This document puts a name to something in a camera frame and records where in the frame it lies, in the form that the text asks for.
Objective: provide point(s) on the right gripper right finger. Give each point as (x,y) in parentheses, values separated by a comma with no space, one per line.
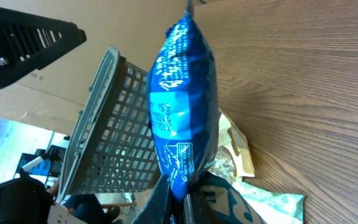
(212,199)

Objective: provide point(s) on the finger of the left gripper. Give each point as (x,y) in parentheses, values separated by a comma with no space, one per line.
(29,42)

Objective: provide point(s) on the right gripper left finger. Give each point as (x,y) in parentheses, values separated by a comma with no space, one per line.
(157,208)

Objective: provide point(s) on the beige cookie snack bag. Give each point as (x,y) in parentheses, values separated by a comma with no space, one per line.
(233,159)

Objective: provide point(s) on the teal white snack packet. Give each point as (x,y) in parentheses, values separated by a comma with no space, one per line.
(273,207)

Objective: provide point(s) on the blue snack wrapper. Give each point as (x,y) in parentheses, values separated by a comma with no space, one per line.
(182,95)

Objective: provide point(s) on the grey plastic shopping basket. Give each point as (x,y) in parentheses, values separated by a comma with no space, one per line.
(111,148)

